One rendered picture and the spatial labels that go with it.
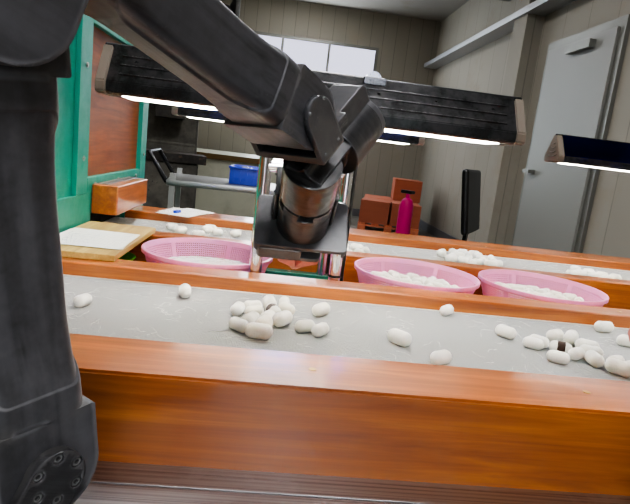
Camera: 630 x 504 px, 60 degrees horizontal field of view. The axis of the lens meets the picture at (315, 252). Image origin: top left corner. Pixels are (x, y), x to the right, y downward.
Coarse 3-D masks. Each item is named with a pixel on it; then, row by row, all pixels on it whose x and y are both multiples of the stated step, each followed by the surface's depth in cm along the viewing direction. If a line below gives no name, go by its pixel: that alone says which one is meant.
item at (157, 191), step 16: (240, 0) 502; (160, 112) 506; (160, 128) 545; (176, 128) 549; (192, 128) 553; (160, 144) 547; (176, 144) 551; (192, 144) 556; (160, 160) 505; (176, 160) 509; (192, 160) 512; (144, 176) 507; (160, 176) 510; (160, 192) 513; (192, 192) 521; (192, 208) 524
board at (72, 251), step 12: (72, 228) 114; (96, 228) 117; (108, 228) 119; (120, 228) 121; (132, 228) 122; (144, 228) 124; (72, 252) 94; (84, 252) 94; (96, 252) 95; (108, 252) 97; (120, 252) 98
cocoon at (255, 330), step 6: (252, 324) 73; (258, 324) 73; (264, 324) 73; (246, 330) 73; (252, 330) 72; (258, 330) 72; (264, 330) 72; (270, 330) 73; (252, 336) 73; (258, 336) 72; (264, 336) 72; (270, 336) 73
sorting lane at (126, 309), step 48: (96, 288) 87; (144, 288) 90; (192, 288) 94; (144, 336) 69; (192, 336) 71; (240, 336) 73; (288, 336) 76; (336, 336) 78; (384, 336) 81; (432, 336) 83; (480, 336) 86
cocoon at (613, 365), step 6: (606, 360) 77; (612, 360) 76; (618, 360) 76; (606, 366) 76; (612, 366) 76; (618, 366) 75; (624, 366) 75; (612, 372) 76; (618, 372) 75; (624, 372) 75
